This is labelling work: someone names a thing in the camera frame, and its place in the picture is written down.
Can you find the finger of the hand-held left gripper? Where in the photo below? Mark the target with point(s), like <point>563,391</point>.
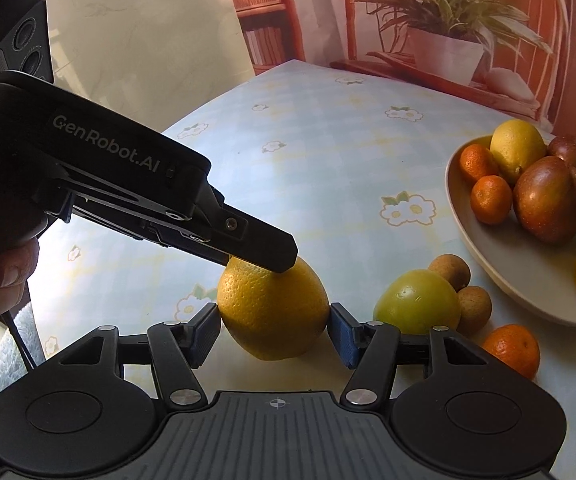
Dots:
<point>253,240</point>
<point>187,242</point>

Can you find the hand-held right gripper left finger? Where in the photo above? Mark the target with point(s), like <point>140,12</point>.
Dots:
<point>206,335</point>

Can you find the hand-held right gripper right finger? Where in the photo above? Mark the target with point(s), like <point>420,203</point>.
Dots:
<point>343,335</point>

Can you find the large orange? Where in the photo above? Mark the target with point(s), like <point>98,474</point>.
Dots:
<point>273,310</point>

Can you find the cream round plate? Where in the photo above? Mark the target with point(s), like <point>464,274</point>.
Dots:
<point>508,265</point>

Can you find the orange mandarin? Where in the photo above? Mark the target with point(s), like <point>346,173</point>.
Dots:
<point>490,200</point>
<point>512,350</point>
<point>477,162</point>

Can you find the large red apple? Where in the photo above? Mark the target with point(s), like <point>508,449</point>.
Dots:
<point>548,200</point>

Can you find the yellow lemon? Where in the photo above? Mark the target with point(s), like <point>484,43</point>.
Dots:
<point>518,147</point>

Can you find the yellow green round fruit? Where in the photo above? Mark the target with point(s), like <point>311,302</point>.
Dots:
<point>415,305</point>

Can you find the floral checked tablecloth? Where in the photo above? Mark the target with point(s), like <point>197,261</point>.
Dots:
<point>318,160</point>

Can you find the brown longan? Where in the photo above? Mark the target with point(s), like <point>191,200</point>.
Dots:
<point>450,270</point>
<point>474,310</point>

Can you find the printed backdrop cloth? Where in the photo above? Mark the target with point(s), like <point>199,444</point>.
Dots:
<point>318,10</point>

